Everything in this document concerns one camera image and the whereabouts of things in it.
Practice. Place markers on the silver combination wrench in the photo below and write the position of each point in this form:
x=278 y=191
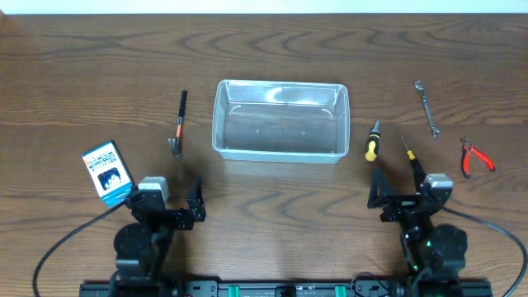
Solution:
x=421 y=91

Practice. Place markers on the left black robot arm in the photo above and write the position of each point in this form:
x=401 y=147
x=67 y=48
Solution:
x=142 y=247

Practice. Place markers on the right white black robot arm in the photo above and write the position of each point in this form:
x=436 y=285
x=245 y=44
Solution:
x=431 y=251

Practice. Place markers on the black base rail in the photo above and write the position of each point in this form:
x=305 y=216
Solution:
x=210 y=288

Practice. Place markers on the thin black precision screwdriver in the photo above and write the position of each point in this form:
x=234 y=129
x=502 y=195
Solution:
x=418 y=173

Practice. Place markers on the small black claw hammer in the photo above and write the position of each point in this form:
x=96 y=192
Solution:
x=175 y=142

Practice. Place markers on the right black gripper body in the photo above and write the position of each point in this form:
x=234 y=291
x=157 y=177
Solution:
x=401 y=205

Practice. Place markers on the clear plastic container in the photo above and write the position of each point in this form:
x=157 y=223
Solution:
x=289 y=122

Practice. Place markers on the stubby yellow black screwdriver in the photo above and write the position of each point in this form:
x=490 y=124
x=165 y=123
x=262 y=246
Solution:
x=373 y=143

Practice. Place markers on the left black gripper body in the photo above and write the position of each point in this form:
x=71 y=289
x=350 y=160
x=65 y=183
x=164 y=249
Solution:
x=175 y=220

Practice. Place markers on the blue white card box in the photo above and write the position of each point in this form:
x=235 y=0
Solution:
x=109 y=173

